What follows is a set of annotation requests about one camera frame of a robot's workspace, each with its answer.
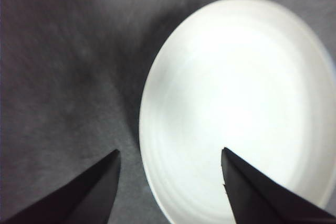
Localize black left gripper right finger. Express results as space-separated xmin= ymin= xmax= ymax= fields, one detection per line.
xmin=220 ymin=147 xmax=336 ymax=224

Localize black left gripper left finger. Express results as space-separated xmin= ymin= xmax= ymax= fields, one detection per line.
xmin=0 ymin=148 xmax=121 ymax=224

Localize white round plate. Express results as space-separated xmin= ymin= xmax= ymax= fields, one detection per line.
xmin=139 ymin=0 xmax=335 ymax=224

